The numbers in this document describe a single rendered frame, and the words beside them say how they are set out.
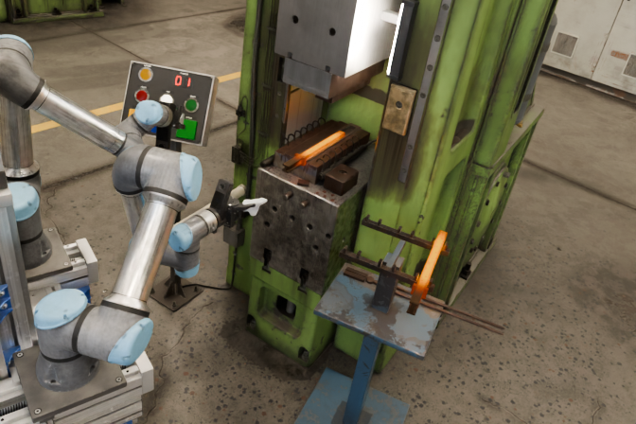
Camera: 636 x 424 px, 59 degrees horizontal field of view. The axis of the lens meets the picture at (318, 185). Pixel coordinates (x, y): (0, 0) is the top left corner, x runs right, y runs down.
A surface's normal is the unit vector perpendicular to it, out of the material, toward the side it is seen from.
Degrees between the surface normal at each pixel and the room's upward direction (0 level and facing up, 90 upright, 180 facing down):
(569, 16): 90
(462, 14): 90
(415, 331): 0
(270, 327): 89
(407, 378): 0
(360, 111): 90
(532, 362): 0
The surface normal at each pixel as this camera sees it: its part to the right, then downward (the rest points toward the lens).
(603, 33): -0.62, 0.34
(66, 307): 0.00, -0.86
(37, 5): 0.67, 0.47
